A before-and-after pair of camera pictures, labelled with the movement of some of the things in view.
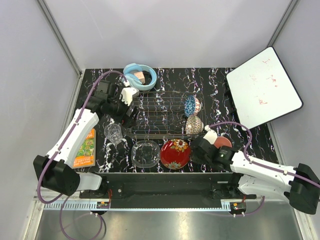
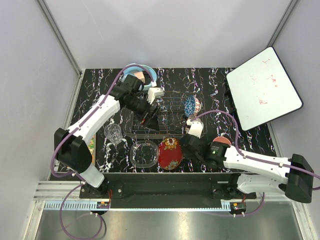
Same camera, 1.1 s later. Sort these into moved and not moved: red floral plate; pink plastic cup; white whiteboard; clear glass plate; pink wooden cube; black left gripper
Moved: red floral plate; black left gripper
Not moved: white whiteboard; clear glass plate; pink plastic cup; pink wooden cube
